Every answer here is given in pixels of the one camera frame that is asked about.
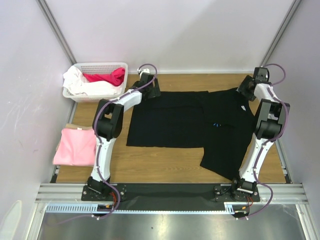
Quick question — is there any aluminium frame rail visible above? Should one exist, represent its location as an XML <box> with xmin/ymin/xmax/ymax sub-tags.
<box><xmin>35</xmin><ymin>183</ymin><xmax>308</xmax><ymax>204</ymax></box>

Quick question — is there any black t-shirt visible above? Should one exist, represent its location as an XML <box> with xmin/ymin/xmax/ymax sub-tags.
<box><xmin>126</xmin><ymin>88</ymin><xmax>255</xmax><ymax>180</ymax></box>

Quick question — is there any magenta t-shirt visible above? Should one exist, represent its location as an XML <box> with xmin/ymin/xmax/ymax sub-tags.
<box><xmin>83</xmin><ymin>67</ymin><xmax>126</xmax><ymax>87</ymax></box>

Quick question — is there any folded pink t-shirt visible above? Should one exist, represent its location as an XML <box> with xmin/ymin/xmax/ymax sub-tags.
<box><xmin>52</xmin><ymin>128</ymin><xmax>97</xmax><ymax>167</ymax></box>

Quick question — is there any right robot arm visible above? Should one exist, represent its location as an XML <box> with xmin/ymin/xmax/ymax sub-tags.
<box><xmin>230</xmin><ymin>63</ymin><xmax>291</xmax><ymax>201</ymax></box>

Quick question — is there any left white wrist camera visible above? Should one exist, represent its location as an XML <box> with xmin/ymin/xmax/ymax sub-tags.
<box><xmin>137</xmin><ymin>68</ymin><xmax>151</xmax><ymax>75</ymax></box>

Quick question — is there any white plastic laundry basket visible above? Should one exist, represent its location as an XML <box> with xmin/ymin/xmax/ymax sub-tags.
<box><xmin>62</xmin><ymin>62</ymin><xmax>128</xmax><ymax>103</ymax></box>

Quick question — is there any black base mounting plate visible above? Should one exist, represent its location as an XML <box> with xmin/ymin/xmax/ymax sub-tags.
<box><xmin>82</xmin><ymin>182</ymin><xmax>261</xmax><ymax>213</ymax></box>

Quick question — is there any white t-shirt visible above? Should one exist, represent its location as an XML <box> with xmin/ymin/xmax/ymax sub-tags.
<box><xmin>62</xmin><ymin>66</ymin><xmax>123</xmax><ymax>96</ymax></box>

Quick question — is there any purple cable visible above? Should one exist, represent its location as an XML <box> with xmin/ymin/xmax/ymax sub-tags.
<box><xmin>234</xmin><ymin>63</ymin><xmax>291</xmax><ymax>221</ymax></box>
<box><xmin>47</xmin><ymin>63</ymin><xmax>159</xmax><ymax>227</ymax></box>

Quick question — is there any folded beige t-shirt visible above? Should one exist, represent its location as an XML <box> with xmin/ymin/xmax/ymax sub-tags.
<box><xmin>65</xmin><ymin>123</ymin><xmax>93</xmax><ymax>131</ymax></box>

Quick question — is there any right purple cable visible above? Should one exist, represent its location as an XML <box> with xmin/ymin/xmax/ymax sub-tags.
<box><xmin>234</xmin><ymin>63</ymin><xmax>291</xmax><ymax>221</ymax></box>

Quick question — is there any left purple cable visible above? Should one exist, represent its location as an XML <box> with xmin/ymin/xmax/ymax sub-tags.
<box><xmin>47</xmin><ymin>63</ymin><xmax>159</xmax><ymax>227</ymax></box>

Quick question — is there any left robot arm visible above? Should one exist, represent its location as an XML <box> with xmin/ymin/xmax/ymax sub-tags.
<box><xmin>81</xmin><ymin>69</ymin><xmax>161</xmax><ymax>201</ymax></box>

